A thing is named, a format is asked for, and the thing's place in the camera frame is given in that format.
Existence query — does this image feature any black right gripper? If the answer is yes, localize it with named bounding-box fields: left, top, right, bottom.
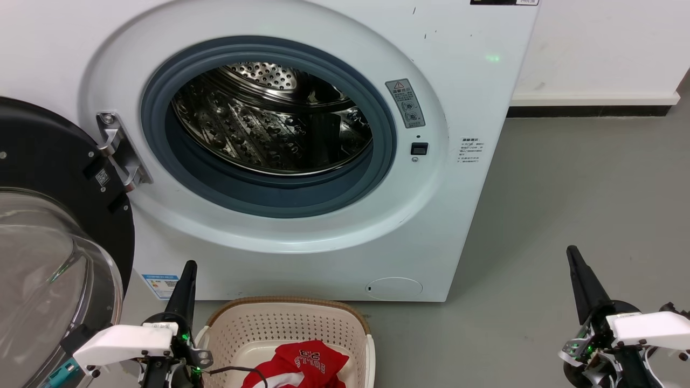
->
left=559, top=245, right=642, bottom=388

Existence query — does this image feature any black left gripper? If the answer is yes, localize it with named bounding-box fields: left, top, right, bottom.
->
left=141, top=260, right=214, bottom=388

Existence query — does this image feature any red jersey with white print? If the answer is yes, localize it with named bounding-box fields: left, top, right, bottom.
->
left=241, top=340, right=349, bottom=388

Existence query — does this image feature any cream perforated laundry basket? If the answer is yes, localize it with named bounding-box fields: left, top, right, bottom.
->
left=194, top=296, right=376, bottom=388

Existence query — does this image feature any silver metal door hinge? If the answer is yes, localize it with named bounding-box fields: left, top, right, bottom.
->
left=96, top=112, right=153, bottom=193

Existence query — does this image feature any stainless steel washing machine drum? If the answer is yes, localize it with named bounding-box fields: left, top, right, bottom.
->
left=171, top=62, right=374, bottom=176

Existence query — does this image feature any black washer door with glass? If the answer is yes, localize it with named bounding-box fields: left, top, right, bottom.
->
left=0, top=97, right=135, bottom=388

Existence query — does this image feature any blue white energy label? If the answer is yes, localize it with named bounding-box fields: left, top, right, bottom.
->
left=142, top=273, right=180, bottom=300

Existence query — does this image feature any white front-load washing machine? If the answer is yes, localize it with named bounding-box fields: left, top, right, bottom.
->
left=0, top=0, right=541, bottom=302

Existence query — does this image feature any grey rubber door gasket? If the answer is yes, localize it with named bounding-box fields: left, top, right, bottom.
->
left=140, top=36, right=397, bottom=218

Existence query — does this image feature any teal connector plug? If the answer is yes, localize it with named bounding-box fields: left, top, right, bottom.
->
left=42, top=359, right=81, bottom=388

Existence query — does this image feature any small printed text label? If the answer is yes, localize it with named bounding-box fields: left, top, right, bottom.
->
left=459, top=137, right=486, bottom=165

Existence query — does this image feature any white and black baseboard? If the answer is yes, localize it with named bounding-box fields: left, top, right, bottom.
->
left=507, top=92, right=681, bottom=118

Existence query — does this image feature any round white filter cover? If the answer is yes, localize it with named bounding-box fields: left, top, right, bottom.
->
left=365, top=277, right=423, bottom=301

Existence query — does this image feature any grey warning sticker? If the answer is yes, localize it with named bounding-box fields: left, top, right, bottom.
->
left=385, top=79, right=426, bottom=129

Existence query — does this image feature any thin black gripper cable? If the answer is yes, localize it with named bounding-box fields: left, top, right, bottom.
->
left=208, top=366, right=268, bottom=388

